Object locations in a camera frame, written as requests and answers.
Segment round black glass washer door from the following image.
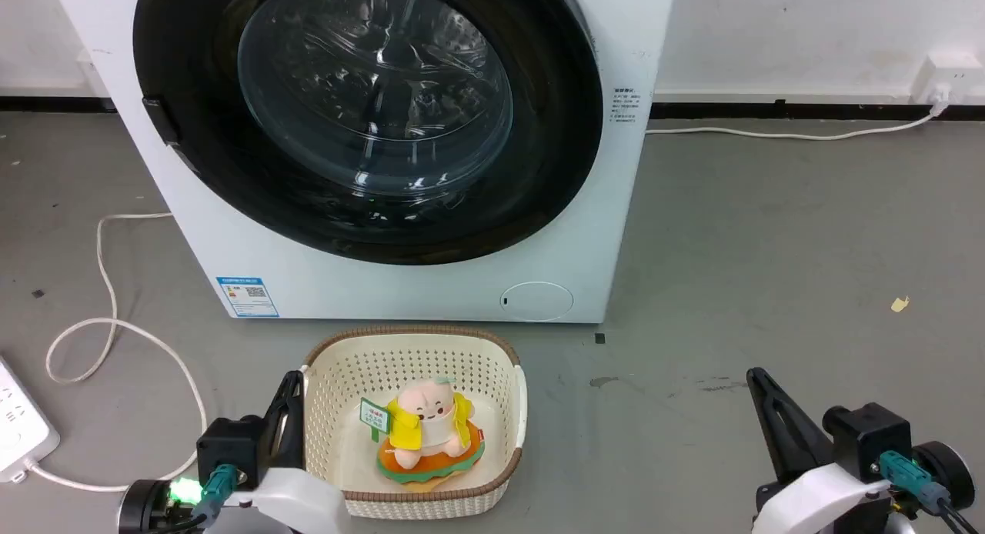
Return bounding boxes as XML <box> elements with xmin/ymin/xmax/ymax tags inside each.
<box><xmin>132</xmin><ymin>0</ymin><xmax>605</xmax><ymax>266</ymax></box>

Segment right green-plug black cable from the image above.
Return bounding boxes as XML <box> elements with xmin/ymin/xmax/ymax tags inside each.
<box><xmin>879</xmin><ymin>450</ymin><xmax>980</xmax><ymax>534</ymax></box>

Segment white front-load washing machine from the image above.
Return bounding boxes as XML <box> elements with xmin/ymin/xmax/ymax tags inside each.
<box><xmin>50</xmin><ymin>0</ymin><xmax>678</xmax><ymax>325</ymax></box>

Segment small text sticker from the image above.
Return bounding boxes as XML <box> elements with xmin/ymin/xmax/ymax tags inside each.
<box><xmin>612</xmin><ymin>87</ymin><xmax>640</xmax><ymax>126</ymax></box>

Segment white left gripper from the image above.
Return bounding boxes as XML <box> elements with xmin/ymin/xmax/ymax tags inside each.
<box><xmin>223</xmin><ymin>370</ymin><xmax>352</xmax><ymax>534</ymax></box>

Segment blue energy label sticker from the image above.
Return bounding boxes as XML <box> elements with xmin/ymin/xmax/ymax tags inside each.
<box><xmin>215</xmin><ymin>276</ymin><xmax>280</xmax><ymax>319</ymax></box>

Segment long white power cable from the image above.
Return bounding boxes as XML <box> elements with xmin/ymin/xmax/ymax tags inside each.
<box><xmin>25</xmin><ymin>212</ymin><xmax>209</xmax><ymax>493</ymax></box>

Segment left green-plug black cable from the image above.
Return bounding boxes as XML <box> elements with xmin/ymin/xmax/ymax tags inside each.
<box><xmin>158</xmin><ymin>463</ymin><xmax>241</xmax><ymax>534</ymax></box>

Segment thin white washer cable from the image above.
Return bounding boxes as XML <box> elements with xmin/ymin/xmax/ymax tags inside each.
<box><xmin>645</xmin><ymin>106</ymin><xmax>944</xmax><ymax>142</ymax></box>

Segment green white doll tag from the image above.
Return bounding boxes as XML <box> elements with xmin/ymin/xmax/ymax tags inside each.
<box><xmin>359</xmin><ymin>397</ymin><xmax>394</xmax><ymax>443</ymax></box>

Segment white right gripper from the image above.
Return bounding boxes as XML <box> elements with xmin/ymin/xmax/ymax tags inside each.
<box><xmin>746</xmin><ymin>367</ymin><xmax>897</xmax><ymax>534</ymax></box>

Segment white wall socket box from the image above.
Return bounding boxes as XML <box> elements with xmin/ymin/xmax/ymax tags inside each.
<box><xmin>911</xmin><ymin>52</ymin><xmax>985</xmax><ymax>105</ymax></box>

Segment cream plastic laundry basket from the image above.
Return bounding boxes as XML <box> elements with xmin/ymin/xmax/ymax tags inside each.
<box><xmin>301</xmin><ymin>325</ymin><xmax>529</xmax><ymax>520</ymax></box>

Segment round white filter cover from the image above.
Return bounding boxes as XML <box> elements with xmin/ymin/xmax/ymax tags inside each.
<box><xmin>499</xmin><ymin>281</ymin><xmax>576</xmax><ymax>322</ymax></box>

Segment pink plush doll yellow jacket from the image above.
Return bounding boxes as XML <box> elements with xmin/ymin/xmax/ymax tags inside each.
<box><xmin>376</xmin><ymin>376</ymin><xmax>487</xmax><ymax>493</ymax></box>

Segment green-plug black cable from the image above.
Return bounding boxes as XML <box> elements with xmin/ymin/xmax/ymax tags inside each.
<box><xmin>158</xmin><ymin>463</ymin><xmax>241</xmax><ymax>534</ymax></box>
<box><xmin>879</xmin><ymin>450</ymin><xmax>980</xmax><ymax>534</ymax></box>

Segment white power strip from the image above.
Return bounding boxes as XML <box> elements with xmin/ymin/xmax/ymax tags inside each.
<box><xmin>0</xmin><ymin>355</ymin><xmax>62</xmax><ymax>484</ymax></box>

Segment black door handle latch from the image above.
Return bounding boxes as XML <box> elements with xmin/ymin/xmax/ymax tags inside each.
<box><xmin>142</xmin><ymin>96</ymin><xmax>182</xmax><ymax>145</ymax></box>

